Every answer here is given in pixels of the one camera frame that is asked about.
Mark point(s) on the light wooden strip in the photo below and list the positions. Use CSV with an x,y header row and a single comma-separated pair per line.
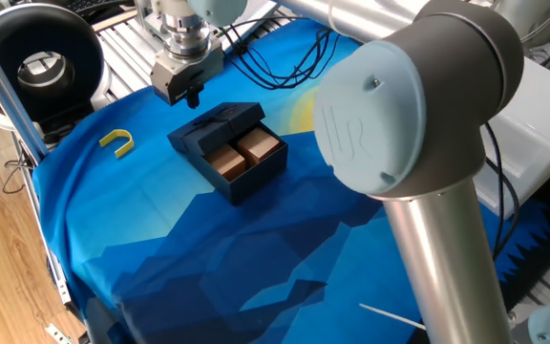
x,y
112,20

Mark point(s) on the brown cardboard inner box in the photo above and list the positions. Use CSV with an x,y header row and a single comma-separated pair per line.
x,y
227,160
258,143

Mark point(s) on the blue mountain print tablecloth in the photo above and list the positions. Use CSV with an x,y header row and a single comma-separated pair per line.
x,y
160,200

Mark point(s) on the dark blue ribboned box casing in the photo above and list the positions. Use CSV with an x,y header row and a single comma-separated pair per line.
x,y
208,131

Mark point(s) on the grey Schunk gripper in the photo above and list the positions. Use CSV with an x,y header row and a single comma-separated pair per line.
x,y
184,71

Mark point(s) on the slanted blue-grey aluminium post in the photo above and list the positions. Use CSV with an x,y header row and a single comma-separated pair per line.
x,y
3,91

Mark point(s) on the black keyboard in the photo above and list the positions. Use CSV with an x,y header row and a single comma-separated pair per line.
x,y
84,5

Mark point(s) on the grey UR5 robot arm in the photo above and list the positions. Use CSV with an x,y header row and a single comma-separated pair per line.
x,y
399,119

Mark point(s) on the white metal bracket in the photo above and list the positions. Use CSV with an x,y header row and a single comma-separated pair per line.
x,y
57,333

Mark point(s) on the white cylindrical device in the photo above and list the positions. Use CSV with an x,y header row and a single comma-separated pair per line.
x,y
533,19

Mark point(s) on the white plastic drawer unit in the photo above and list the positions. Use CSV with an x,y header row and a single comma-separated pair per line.
x,y
542,134

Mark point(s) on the white zip tie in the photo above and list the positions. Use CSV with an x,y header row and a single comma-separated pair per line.
x,y
393,316

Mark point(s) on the upright aluminium profile post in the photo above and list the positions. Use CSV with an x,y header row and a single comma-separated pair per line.
x,y
139,9

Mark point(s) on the yellow U-shaped plastic piece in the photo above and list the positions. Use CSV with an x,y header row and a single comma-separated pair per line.
x,y
121,132

